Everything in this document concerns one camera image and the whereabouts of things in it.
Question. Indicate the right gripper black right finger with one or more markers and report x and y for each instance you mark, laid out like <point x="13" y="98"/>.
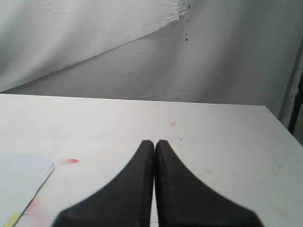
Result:
<point x="184" y="201"/>

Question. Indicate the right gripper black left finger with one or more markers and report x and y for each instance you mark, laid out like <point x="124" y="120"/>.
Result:
<point x="126" y="201"/>

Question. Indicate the stack of white paper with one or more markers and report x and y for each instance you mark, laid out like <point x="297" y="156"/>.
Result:
<point x="21" y="176"/>

